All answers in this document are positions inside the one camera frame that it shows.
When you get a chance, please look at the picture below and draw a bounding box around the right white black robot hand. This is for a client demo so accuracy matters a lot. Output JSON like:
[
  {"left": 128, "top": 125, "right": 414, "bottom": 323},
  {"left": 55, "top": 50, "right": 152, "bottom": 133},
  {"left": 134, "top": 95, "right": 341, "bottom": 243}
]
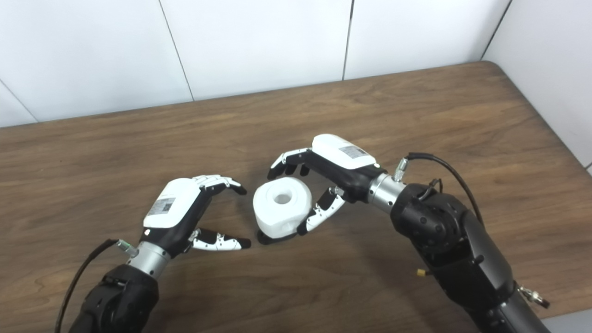
[{"left": 267, "top": 134, "right": 389, "bottom": 236}]

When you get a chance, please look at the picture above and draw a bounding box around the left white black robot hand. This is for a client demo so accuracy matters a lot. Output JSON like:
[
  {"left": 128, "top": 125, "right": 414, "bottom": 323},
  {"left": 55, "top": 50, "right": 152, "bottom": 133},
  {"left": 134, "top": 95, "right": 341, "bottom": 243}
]
[{"left": 139, "top": 174, "right": 253, "bottom": 259}]

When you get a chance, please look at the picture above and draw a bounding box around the round white piece with holes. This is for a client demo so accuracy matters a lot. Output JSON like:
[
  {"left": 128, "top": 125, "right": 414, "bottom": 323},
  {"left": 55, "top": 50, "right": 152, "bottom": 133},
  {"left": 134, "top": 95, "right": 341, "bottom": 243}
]
[{"left": 253, "top": 176, "right": 313, "bottom": 239}]

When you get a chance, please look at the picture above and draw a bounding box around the black flanged holder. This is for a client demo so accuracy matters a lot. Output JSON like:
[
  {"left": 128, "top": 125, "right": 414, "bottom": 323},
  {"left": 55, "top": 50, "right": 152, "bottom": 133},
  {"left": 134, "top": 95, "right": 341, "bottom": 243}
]
[{"left": 256, "top": 229, "right": 299, "bottom": 246}]

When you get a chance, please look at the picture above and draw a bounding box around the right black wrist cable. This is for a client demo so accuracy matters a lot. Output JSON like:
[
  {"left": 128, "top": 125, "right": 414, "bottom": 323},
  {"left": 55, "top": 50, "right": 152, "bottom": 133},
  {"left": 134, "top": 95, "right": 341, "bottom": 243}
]
[{"left": 393, "top": 153, "right": 551, "bottom": 309}]

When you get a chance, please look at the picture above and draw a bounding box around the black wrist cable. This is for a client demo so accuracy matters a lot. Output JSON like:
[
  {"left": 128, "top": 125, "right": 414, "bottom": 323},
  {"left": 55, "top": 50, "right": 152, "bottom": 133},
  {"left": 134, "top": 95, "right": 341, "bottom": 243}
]
[
  {"left": 393, "top": 153, "right": 551, "bottom": 309},
  {"left": 55, "top": 239, "right": 138, "bottom": 333}
]

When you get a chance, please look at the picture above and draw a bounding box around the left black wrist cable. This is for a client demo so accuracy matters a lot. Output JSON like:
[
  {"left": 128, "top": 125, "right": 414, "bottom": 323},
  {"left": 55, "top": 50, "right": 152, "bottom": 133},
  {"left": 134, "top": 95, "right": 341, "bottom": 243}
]
[{"left": 55, "top": 239, "right": 138, "bottom": 333}]

